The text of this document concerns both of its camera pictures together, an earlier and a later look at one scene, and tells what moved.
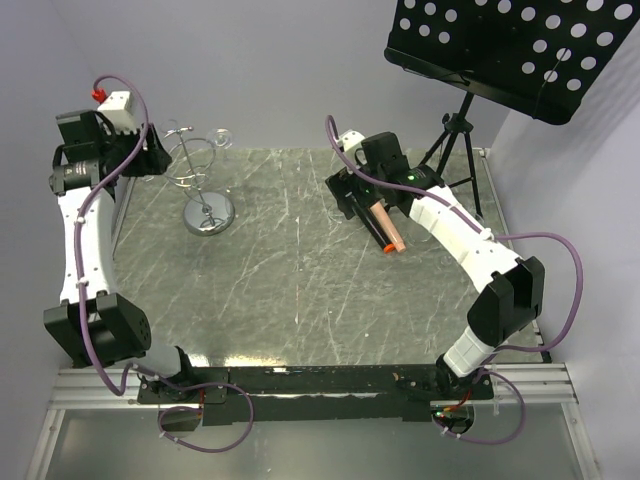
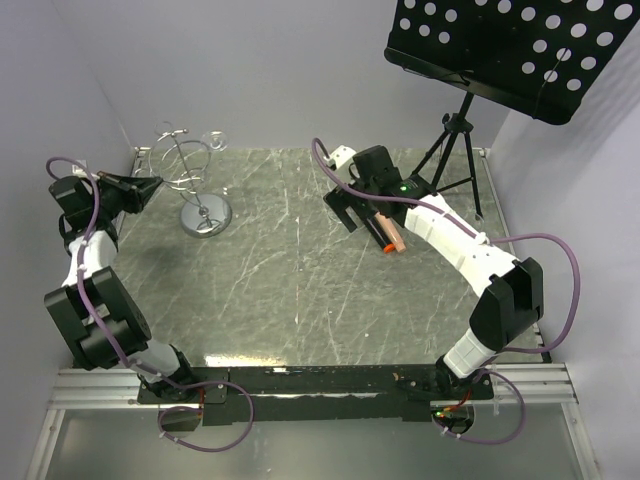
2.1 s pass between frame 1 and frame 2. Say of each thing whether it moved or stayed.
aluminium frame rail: stayed
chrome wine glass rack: stayed
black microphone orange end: stayed
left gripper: moved
